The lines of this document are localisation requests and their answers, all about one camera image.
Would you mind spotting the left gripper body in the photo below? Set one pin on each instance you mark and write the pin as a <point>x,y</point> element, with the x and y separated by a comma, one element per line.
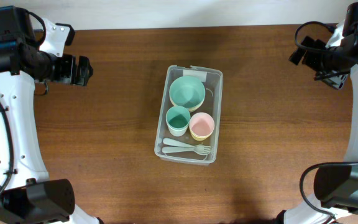
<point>59,70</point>

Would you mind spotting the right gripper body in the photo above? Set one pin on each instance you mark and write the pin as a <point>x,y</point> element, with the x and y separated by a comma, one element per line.
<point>328,68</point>

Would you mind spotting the green cup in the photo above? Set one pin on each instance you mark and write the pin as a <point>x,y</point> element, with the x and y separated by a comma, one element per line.
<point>178,117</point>

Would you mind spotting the green bowl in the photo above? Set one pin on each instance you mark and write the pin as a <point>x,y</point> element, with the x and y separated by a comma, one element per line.
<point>187,91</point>

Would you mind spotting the cream white cup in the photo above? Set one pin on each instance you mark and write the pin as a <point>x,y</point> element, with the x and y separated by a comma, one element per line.
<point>177,132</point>

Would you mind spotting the white plastic spoon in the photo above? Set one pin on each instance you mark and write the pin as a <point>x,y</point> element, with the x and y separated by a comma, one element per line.
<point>171,142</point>

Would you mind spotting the pink cup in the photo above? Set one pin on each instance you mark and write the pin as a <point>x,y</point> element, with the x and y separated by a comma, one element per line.
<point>202,123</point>

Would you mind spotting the yellow cup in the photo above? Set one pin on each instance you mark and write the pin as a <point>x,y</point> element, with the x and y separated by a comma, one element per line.
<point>199,138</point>

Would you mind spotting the white plastic fork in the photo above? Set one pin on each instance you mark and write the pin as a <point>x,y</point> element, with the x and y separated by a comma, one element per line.
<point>200,150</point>

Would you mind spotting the yellow bowl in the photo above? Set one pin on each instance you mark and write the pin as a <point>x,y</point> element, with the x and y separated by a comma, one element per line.
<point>192,109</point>

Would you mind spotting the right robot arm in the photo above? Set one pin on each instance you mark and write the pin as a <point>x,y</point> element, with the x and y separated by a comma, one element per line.
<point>330,189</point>

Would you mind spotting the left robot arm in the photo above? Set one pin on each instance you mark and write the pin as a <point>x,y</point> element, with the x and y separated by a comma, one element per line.
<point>27,194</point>

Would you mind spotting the clear plastic container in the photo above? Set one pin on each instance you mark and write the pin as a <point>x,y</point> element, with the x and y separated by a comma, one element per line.
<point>213,82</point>

